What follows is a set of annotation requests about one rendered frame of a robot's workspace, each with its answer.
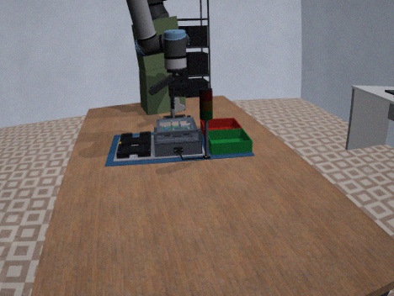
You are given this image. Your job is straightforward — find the red bin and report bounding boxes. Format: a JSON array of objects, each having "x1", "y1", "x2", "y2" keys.
[{"x1": 200, "y1": 118, "x2": 242, "y2": 137}]

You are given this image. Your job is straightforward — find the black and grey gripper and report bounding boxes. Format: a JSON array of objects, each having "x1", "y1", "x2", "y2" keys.
[{"x1": 167, "y1": 68, "x2": 189, "y2": 118}]

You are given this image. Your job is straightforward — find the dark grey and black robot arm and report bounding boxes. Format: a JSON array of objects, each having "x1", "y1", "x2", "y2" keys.
[{"x1": 126, "y1": 0, "x2": 189, "y2": 95}]

